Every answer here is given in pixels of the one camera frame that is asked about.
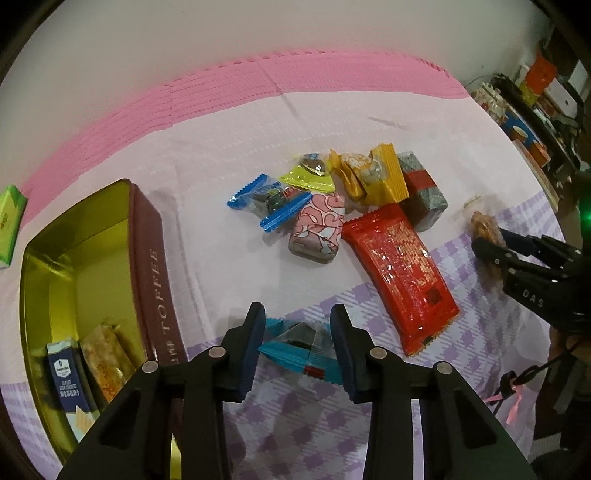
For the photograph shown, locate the yellow-orange snack packet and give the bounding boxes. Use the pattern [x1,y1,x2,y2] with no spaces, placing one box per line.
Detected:
[358,144,408,206]

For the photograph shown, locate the blue candy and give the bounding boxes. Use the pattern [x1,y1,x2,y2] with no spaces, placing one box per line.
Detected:
[226,174,314,234]

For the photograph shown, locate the maroon tin box gold inside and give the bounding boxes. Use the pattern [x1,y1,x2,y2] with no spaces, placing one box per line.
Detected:
[19,179,190,480]

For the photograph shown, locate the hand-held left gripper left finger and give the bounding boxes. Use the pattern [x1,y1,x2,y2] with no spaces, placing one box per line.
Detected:
[55,302,267,480]

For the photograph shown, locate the patterned beige box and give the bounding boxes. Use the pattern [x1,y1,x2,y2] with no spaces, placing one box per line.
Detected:
[471,82,505,123]

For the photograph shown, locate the orange patterned snack packet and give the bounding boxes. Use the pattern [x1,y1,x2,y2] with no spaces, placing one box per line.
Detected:
[79,323,137,404]

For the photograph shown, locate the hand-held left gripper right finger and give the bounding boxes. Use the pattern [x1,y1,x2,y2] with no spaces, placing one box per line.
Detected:
[330,304,532,480]

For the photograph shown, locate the large red snack packet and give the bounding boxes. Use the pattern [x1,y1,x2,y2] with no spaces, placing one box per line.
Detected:
[342,205,461,357]

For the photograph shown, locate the grey packet with red band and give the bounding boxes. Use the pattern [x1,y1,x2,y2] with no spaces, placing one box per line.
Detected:
[397,151,450,233]

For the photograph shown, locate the white box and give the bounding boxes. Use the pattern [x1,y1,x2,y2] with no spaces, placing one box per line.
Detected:
[551,79,583,117]

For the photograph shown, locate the pink patterned snack packet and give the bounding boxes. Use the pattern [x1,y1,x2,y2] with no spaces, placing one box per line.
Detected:
[288,193,347,265]

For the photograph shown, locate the orange wrapped pastry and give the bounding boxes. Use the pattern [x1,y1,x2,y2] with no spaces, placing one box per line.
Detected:
[329,148,370,213]

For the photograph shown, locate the yellow-green candy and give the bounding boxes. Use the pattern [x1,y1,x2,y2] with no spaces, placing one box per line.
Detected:
[278,152,337,193]

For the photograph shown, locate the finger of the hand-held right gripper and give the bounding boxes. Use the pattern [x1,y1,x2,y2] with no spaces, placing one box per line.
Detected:
[501,229,581,265]
[472,237,546,283]

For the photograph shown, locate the dark blue snack packet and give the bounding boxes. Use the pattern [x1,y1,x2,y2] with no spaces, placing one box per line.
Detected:
[48,339,100,444]

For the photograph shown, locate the brown snack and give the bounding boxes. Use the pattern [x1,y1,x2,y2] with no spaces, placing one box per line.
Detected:
[464,198,506,282]

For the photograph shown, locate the black strap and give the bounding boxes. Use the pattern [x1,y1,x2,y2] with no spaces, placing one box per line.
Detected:
[501,362,571,398]

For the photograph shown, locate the green tissue pack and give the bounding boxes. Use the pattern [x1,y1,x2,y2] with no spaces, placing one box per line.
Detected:
[0,185,29,269]

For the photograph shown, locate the blue and orange box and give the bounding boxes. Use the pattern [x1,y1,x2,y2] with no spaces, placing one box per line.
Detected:
[502,108,553,168]

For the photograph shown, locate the teal candy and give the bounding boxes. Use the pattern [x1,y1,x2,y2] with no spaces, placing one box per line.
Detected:
[259,318,345,384]

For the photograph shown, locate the pink ribbon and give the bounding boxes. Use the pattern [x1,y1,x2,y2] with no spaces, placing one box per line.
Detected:
[485,383,526,424]

